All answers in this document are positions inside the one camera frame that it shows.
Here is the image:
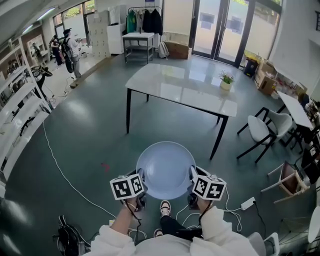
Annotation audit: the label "person's sneaker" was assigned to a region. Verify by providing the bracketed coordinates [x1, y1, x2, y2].
[152, 227, 165, 240]
[159, 199, 173, 218]

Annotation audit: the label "grey marble dining table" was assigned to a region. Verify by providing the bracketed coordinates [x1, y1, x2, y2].
[124, 62, 238, 161]

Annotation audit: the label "white shelf unit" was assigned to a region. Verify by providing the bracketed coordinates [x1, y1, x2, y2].
[0, 37, 53, 181]

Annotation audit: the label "pink flowers in white pot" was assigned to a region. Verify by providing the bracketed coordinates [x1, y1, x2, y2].
[218, 69, 236, 91]

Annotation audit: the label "person's left sneaker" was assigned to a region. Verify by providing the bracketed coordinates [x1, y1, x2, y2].
[152, 227, 165, 240]

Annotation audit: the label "toppled wooden chair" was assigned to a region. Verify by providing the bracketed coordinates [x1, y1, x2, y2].
[260, 159, 311, 205]

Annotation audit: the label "light blue round plate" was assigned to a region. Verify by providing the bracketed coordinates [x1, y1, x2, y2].
[135, 141, 196, 200]

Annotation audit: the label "large brown cardboard box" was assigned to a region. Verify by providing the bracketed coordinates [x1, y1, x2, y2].
[163, 40, 190, 60]

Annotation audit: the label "white floor cable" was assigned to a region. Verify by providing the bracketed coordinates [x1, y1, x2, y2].
[41, 119, 118, 221]

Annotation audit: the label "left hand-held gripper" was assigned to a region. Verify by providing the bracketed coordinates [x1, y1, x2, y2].
[109, 167, 148, 211]

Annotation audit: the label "person's right sneaker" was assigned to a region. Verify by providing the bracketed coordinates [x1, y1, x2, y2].
[159, 199, 173, 218]

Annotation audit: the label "person's black trouser leg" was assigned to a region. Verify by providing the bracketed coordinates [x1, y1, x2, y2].
[159, 215, 204, 243]

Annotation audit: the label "light grey backpack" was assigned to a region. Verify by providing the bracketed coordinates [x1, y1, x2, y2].
[157, 41, 170, 60]

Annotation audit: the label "white power strip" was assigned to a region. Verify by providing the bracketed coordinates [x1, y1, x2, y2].
[240, 196, 257, 211]

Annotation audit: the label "black framed glass door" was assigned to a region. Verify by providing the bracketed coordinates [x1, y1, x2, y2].
[191, 0, 256, 66]

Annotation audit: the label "grey table with white top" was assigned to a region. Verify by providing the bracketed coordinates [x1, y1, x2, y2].
[121, 31, 156, 65]

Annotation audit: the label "beige metal lockers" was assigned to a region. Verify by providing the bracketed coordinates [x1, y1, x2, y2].
[86, 10, 112, 59]

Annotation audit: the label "person's left hand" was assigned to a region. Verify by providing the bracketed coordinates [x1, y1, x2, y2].
[122, 197, 139, 213]

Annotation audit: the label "black clothes rack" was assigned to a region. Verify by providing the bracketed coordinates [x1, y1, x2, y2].
[127, 6, 164, 36]

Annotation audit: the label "person's right forearm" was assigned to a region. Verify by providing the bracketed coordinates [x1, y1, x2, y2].
[192, 201, 253, 256]

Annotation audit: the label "black floor-standing machine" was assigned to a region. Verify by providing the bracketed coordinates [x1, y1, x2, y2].
[29, 64, 55, 111]

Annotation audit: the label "open printed cardboard box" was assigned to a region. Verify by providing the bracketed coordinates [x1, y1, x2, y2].
[254, 62, 278, 96]

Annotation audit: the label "white cabinet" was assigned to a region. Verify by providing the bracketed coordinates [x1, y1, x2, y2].
[106, 22, 127, 55]

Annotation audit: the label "person's left forearm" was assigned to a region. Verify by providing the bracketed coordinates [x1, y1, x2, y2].
[83, 206, 140, 256]

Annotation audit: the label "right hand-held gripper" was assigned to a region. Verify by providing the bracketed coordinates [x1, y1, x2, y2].
[187, 165, 227, 211]

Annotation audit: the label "grey chair with black legs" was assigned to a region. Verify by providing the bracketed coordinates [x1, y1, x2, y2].
[236, 107, 293, 165]

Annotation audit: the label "person's white sweater torso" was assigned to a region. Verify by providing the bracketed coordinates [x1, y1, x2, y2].
[134, 234, 201, 256]

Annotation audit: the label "green jacket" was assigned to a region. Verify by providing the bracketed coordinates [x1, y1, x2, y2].
[125, 11, 138, 35]

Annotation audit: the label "white storage box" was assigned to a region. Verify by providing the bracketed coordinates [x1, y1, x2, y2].
[107, 4, 127, 26]

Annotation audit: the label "white plastic chair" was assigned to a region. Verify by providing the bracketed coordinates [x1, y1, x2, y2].
[247, 231, 281, 256]

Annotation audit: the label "black bin with yellow lid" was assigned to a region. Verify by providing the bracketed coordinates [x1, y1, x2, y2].
[243, 56, 260, 77]

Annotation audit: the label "white rectangular table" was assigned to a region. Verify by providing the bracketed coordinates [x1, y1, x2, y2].
[276, 90, 315, 151]

